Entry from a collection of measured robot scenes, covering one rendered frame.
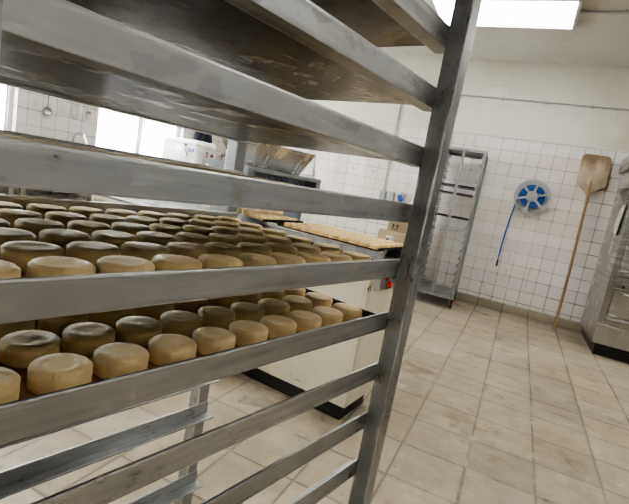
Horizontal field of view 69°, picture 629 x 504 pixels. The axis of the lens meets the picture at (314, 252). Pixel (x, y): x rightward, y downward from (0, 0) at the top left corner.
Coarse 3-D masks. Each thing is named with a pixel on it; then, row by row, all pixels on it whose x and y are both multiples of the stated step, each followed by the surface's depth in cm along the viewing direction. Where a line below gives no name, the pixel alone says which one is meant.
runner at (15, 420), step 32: (352, 320) 67; (384, 320) 75; (224, 352) 47; (256, 352) 51; (288, 352) 56; (96, 384) 37; (128, 384) 39; (160, 384) 42; (192, 384) 45; (0, 416) 31; (32, 416) 33; (64, 416) 35
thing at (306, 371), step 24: (312, 288) 236; (336, 288) 229; (360, 288) 222; (288, 360) 246; (312, 360) 238; (336, 360) 230; (360, 360) 232; (288, 384) 250; (312, 384) 238; (336, 408) 235
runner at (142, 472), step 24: (336, 384) 68; (360, 384) 74; (264, 408) 55; (288, 408) 59; (216, 432) 49; (240, 432) 53; (168, 456) 45; (192, 456) 47; (96, 480) 39; (120, 480) 41; (144, 480) 43
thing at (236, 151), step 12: (228, 144) 98; (240, 144) 97; (228, 156) 98; (240, 156) 98; (228, 168) 98; (240, 168) 99; (192, 396) 107; (204, 396) 107; (192, 432) 107; (192, 468) 109; (192, 492) 111
